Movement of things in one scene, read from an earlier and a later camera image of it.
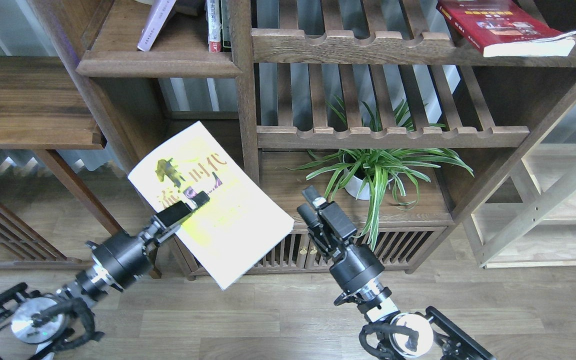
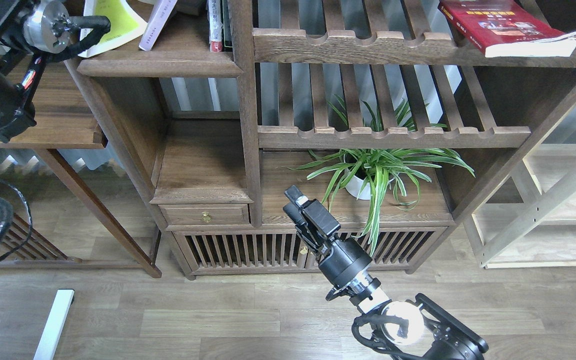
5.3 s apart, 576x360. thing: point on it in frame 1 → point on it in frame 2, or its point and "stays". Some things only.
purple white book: (159, 13) stays
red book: (504, 28) stays
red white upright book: (214, 25) stays
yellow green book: (240, 222) → (125, 24)
